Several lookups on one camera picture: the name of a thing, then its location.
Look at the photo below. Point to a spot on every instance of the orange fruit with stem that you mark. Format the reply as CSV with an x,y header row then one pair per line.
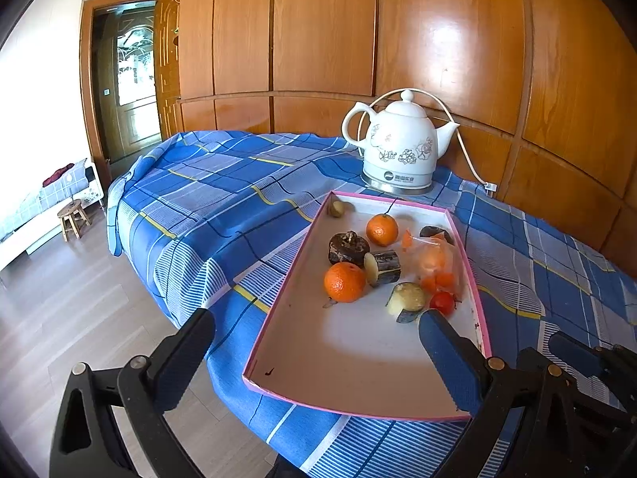
x,y
382,229

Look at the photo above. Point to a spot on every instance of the small yellow round fruit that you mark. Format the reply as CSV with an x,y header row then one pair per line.
x,y
336,208

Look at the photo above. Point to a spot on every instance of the small wooden stool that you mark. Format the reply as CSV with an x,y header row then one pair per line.
x,y
73,216

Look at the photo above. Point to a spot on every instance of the blue plaid tablecloth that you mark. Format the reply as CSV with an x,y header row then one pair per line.
x,y
215,219

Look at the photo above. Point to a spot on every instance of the pink-edged white box tray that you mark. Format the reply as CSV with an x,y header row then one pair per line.
x,y
353,358

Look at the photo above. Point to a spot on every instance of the pale-cut sugarcane piece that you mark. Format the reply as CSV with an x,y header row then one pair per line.
x,y
406,302

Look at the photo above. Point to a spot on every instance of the white ceramic electric kettle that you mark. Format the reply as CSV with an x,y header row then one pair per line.
x,y
401,146

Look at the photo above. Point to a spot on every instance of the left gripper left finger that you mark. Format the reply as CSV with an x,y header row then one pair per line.
x,y
87,441

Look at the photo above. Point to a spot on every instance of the wooden panel wardrobe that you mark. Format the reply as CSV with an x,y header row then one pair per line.
x,y
544,90

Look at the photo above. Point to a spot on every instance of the small red fruit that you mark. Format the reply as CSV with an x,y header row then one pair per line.
x,y
444,302

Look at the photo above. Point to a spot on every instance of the white bench with cushion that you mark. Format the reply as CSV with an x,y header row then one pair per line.
x,y
31,223

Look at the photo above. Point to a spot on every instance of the dark sugarcane piece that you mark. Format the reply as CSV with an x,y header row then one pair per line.
x,y
382,267

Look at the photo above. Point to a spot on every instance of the wooden glass door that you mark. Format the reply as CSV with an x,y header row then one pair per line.
x,y
118,83

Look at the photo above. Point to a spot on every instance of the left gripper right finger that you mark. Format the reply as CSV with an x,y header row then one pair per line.
x,y
487,388

